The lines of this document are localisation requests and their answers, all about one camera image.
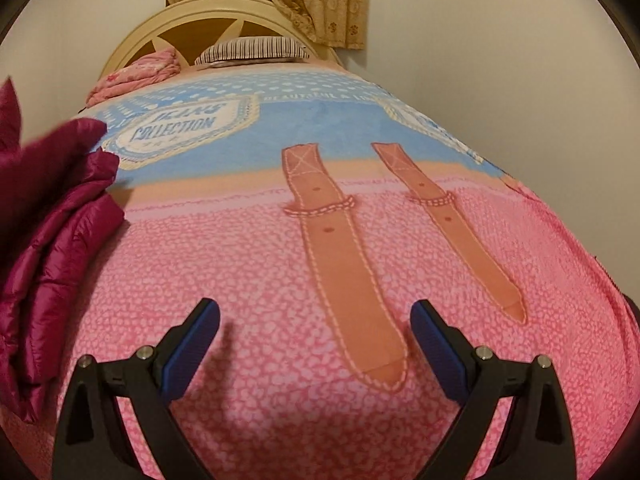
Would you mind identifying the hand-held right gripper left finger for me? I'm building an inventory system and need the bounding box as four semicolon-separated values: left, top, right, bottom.
51;297;222;480

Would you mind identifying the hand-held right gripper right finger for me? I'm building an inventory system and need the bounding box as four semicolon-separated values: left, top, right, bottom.
410;299;578;480

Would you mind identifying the magenta quilted down jacket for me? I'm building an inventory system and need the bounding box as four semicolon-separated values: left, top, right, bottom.
0;76;126;423

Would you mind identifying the pink and blue printed blanket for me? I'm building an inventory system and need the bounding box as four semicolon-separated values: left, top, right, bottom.
0;57;640;480

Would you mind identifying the folded pink floral quilt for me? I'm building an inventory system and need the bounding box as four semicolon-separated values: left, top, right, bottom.
85;49;181;108

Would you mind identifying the striped pillow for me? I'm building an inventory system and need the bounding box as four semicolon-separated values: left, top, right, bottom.
194;36;311;68

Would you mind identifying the cream wooden bed headboard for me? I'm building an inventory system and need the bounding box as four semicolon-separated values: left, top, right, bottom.
92;0;346;107

